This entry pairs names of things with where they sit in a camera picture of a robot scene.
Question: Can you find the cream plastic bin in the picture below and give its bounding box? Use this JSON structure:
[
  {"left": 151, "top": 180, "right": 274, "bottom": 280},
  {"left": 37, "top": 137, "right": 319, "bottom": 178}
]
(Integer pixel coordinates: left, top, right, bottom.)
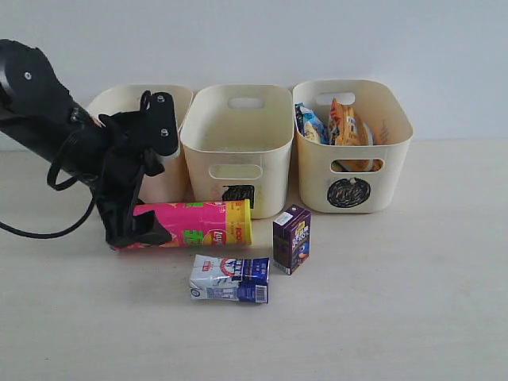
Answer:
[
  {"left": 180, "top": 84, "right": 294, "bottom": 219},
  {"left": 293, "top": 79, "right": 414, "bottom": 214},
  {"left": 87, "top": 84, "right": 193, "bottom": 203}
]

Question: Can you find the left cream plastic bin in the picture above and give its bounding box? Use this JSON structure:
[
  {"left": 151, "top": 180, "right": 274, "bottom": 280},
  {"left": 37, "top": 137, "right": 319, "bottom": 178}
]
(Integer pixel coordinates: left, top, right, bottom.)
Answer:
[{"left": 87, "top": 84, "right": 193, "bottom": 203}]

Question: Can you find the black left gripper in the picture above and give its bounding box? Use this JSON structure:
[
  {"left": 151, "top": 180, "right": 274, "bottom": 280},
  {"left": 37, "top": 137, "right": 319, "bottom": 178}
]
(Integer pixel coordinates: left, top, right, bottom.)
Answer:
[{"left": 96, "top": 90, "right": 179, "bottom": 247}]

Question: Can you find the white blue milk carton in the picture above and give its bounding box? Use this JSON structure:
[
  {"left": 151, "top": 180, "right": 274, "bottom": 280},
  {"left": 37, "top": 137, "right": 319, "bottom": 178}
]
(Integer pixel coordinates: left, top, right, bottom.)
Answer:
[{"left": 189, "top": 255, "right": 270, "bottom": 304}]

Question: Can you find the pink Lays chips can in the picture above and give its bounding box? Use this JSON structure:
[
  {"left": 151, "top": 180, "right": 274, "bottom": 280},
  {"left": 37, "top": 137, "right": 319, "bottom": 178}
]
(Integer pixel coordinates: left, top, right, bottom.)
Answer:
[{"left": 111, "top": 198, "right": 252, "bottom": 249}]

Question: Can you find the middle cream plastic bin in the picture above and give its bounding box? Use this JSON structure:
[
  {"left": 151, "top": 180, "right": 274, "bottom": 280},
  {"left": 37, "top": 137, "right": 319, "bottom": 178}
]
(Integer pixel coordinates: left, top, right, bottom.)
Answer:
[{"left": 180, "top": 84, "right": 294, "bottom": 219}]

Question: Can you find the orange noodle packet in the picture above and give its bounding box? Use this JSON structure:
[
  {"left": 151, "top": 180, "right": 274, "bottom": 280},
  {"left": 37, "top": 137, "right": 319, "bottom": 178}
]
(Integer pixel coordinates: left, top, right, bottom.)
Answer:
[{"left": 327, "top": 98, "right": 383, "bottom": 172}]

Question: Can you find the purple juice carton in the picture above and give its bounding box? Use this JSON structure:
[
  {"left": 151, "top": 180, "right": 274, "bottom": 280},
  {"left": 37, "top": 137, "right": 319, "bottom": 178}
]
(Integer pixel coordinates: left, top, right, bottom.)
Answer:
[{"left": 272, "top": 205, "right": 311, "bottom": 275}]

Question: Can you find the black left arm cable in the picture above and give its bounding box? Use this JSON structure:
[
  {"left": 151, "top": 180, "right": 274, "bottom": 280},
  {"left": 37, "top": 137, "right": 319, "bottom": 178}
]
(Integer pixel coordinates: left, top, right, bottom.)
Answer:
[{"left": 0, "top": 129, "right": 104, "bottom": 241}]

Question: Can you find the right cream plastic bin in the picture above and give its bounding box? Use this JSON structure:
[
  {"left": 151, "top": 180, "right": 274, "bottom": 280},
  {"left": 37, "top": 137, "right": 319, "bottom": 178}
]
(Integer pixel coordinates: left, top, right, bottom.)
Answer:
[{"left": 293, "top": 79, "right": 414, "bottom": 214}]

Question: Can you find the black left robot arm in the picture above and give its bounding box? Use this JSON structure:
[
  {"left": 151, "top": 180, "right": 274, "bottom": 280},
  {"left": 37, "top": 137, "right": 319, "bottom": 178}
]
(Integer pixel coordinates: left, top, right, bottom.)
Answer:
[{"left": 1, "top": 39, "right": 179, "bottom": 248}]

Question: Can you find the blue noodle packet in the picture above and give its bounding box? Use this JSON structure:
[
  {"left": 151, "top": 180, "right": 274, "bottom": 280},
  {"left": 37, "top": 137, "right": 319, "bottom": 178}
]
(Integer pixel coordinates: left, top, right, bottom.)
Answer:
[{"left": 294, "top": 103, "right": 329, "bottom": 144}]

